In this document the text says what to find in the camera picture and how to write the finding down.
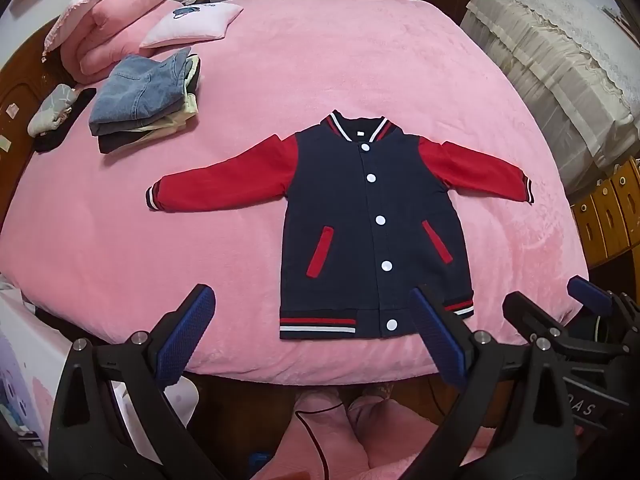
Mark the white printed box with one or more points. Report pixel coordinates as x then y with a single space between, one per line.
25 360

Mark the grey cloth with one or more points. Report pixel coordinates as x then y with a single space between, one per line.
50 110

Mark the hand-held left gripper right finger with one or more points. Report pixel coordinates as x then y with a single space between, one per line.
440 340

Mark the wooden headboard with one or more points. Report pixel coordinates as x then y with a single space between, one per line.
15 85

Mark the folded dark garment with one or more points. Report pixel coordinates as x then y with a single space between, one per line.
120 142

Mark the pink fleece blanket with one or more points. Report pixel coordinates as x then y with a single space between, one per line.
350 60

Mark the white plastic object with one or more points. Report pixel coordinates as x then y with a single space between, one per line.
185 402

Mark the wooden drawer cabinet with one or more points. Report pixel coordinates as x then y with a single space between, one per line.
605 220

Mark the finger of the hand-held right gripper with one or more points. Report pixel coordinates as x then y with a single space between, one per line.
590 292
525 315

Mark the navy and red varsity jacket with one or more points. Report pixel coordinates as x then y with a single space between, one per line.
340 200

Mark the black cloth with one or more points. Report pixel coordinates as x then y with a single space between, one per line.
55 140

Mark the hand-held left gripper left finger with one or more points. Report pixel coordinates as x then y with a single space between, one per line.
185 340

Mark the white printed pillow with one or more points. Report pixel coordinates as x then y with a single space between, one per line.
195 22

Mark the folded blue denim jeans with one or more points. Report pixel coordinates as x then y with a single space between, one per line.
130 95

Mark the folded pink quilt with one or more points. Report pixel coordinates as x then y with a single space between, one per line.
115 20

